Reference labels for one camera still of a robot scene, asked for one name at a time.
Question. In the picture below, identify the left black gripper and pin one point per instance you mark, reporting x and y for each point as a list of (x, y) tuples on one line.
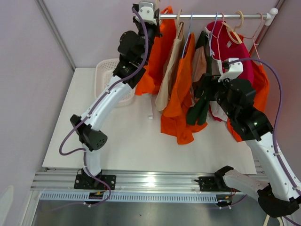
[(156, 27)]

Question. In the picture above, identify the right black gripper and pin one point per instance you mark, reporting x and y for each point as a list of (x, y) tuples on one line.
[(207, 81)]

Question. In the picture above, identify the light blue wire hanger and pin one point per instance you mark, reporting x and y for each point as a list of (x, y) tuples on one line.
[(188, 36)]

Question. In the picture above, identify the orange t shirt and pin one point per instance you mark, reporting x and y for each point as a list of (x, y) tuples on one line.
[(151, 81), (173, 118)]

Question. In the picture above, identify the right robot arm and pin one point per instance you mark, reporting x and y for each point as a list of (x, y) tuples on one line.
[(278, 197)]

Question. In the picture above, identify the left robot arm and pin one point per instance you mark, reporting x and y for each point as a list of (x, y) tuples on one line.
[(134, 52)]

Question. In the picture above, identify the beige shirt wooden hanger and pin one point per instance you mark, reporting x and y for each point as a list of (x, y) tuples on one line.
[(179, 17)]

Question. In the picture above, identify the beige t shirt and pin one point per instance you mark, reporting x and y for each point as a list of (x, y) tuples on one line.
[(170, 69)]

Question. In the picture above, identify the magenta t shirt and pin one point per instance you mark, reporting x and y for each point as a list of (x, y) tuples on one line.
[(225, 48)]

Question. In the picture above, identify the wooden hanger on magenta shirt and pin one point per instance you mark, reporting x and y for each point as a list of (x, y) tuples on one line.
[(234, 37)]

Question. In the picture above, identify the white garment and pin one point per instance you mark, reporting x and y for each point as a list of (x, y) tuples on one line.
[(216, 111)]

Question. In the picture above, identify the peach garment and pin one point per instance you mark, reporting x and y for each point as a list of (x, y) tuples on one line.
[(198, 64)]

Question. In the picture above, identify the dark green garment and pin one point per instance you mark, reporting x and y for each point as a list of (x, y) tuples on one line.
[(197, 113)]

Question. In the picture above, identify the far right orange garment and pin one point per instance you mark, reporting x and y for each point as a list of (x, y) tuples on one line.
[(261, 85)]

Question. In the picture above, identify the clothes rack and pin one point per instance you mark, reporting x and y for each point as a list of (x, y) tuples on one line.
[(268, 18)]

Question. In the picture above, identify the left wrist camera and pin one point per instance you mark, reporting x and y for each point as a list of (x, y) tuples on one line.
[(146, 10)]

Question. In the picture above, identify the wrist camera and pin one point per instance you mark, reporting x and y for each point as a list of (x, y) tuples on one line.
[(229, 69), (146, 10)]

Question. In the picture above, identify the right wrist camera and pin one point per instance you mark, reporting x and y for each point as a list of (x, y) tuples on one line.
[(229, 69)]

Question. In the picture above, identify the pink wire hanger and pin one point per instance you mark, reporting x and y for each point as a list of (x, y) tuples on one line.
[(254, 38)]

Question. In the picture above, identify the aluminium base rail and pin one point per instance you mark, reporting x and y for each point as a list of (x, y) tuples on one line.
[(132, 186)]

